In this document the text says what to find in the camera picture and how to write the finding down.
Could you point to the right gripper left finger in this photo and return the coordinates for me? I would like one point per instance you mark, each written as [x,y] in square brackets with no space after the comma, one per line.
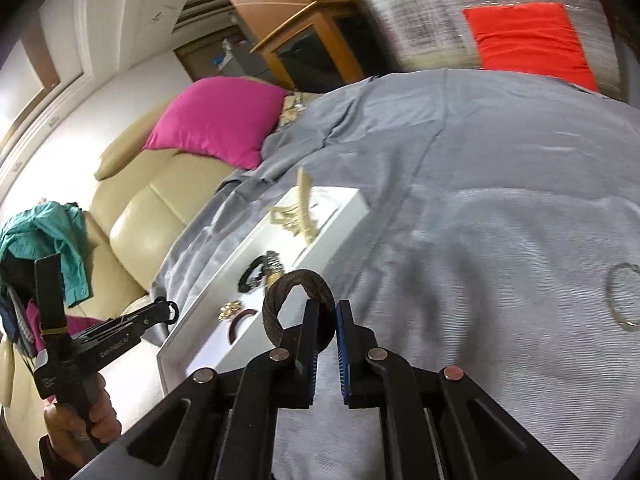
[219,425]

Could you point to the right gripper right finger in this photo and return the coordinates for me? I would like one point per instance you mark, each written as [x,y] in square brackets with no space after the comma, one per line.
[435,425]

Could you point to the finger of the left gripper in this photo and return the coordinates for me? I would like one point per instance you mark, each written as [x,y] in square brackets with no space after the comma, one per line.
[112,338]

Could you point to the gold brooch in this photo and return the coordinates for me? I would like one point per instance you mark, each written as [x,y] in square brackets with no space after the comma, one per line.
[229,310]

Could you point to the black beaded scrunchie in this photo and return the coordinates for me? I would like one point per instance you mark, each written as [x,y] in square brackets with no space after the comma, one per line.
[252,277]

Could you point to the cream hair claw clip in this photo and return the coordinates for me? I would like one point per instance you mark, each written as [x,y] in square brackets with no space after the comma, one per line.
[297,218]

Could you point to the small black hair clip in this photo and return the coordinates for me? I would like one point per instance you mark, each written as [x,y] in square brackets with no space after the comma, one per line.
[172,313]

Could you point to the left hand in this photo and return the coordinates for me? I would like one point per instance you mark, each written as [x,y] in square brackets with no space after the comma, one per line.
[68,432]

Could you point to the white tray box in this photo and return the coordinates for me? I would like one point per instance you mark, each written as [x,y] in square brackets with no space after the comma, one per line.
[223,328]

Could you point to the teal shirt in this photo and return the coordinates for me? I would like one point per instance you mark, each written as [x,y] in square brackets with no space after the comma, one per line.
[47,229]

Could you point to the beige leather sofa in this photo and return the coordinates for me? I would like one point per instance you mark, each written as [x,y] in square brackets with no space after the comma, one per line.
[142,203]

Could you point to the grey blanket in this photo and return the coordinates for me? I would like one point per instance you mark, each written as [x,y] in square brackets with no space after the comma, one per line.
[503,225]

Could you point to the magenta pillow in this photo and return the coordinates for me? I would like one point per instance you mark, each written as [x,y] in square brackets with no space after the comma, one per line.
[224,117]

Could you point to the wooden cabinet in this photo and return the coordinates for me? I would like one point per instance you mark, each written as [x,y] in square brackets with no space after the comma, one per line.
[314,46]

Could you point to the red cushion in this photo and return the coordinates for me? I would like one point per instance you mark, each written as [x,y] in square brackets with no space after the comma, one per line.
[531,38]

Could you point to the silver foil insulation sheet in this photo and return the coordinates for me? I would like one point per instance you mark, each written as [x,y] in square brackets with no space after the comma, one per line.
[424,34]

